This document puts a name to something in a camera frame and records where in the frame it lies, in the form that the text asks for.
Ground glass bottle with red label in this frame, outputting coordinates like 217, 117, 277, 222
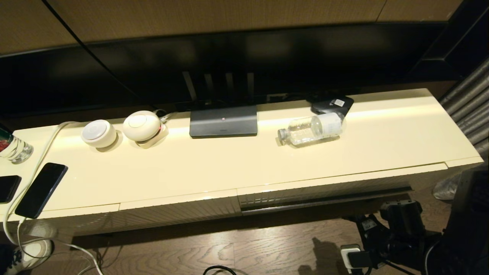
0, 127, 34, 165

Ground dark blue smartphone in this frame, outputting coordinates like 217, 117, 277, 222
15, 162, 69, 219

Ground thin black wall cable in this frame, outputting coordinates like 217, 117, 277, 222
41, 0, 157, 109

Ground cream white low cabinet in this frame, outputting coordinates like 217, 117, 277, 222
0, 89, 484, 245

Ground small white round speaker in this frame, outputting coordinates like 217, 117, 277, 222
81, 120, 117, 148

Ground wide cream drawer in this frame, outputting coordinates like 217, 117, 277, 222
237, 162, 448, 215

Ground grey router with antennas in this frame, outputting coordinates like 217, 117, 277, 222
183, 72, 258, 138

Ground black looped cable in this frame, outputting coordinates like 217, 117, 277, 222
202, 265, 239, 275

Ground white dock under dome device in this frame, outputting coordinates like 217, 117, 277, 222
136, 124, 169, 149

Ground thin white phone cable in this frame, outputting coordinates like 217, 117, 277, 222
15, 217, 104, 275

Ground white dome shaped device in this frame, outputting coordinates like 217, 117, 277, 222
122, 110, 162, 143

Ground white sneaker navy stripes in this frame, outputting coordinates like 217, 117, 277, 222
0, 240, 53, 275

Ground black smartphone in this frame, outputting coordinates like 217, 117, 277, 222
0, 175, 22, 204

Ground clear plastic water bottle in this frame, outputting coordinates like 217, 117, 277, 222
277, 112, 345, 147

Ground thick white power cable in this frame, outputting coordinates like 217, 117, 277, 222
3, 121, 104, 275

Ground grey cable bundle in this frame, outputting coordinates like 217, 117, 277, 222
155, 109, 180, 123

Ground black box with white sticker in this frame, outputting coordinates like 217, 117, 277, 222
310, 95, 355, 117

